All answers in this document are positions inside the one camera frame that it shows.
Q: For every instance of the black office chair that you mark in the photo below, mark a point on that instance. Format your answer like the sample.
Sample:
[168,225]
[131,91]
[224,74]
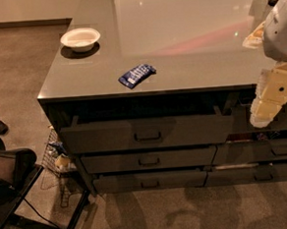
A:
[18,172]

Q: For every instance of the white bowl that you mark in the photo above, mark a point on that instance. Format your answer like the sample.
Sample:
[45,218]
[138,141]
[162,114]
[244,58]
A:
[80,40]

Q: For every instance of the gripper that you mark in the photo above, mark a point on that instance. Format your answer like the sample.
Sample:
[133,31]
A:
[281,33]

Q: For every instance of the grey cabinet counter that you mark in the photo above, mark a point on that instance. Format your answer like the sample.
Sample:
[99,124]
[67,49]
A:
[201,66]

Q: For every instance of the wire basket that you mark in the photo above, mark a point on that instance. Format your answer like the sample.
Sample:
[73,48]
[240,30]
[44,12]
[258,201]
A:
[52,178]

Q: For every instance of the yellow item in basket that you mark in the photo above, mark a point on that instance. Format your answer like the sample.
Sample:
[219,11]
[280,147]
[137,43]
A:
[62,163]

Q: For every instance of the blue snack packet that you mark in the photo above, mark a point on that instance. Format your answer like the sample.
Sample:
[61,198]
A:
[136,75]

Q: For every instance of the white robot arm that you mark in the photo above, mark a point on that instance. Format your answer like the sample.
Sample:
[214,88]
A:
[271,34]

